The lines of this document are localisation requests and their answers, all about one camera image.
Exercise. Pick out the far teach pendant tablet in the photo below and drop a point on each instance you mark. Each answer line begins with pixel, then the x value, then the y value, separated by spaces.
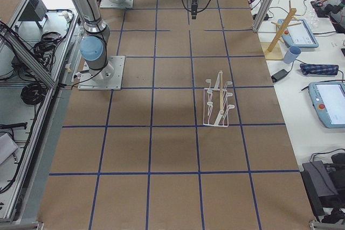
pixel 298 33

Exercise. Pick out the black power adapter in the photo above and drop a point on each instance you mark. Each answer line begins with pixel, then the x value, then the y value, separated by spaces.
pixel 279 75

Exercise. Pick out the teach pendant tablet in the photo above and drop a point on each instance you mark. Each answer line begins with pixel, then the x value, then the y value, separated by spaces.
pixel 298 33
pixel 328 101

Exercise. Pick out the blue cup on desk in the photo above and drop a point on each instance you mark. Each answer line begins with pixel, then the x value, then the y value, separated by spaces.
pixel 291 54

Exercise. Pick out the aluminium frame post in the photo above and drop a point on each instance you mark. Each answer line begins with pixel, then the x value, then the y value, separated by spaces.
pixel 265 1

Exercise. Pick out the wooden stand base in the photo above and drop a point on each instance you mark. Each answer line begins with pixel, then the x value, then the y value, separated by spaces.
pixel 272 50

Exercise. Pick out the white wire cup rack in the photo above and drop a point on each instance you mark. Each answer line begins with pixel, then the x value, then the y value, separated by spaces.
pixel 216 104

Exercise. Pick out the blue plaid pencil case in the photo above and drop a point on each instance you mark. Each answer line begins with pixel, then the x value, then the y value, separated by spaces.
pixel 319 69

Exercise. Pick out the near teach pendant tablet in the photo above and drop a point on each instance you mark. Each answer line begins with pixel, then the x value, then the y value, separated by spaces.
pixel 328 101

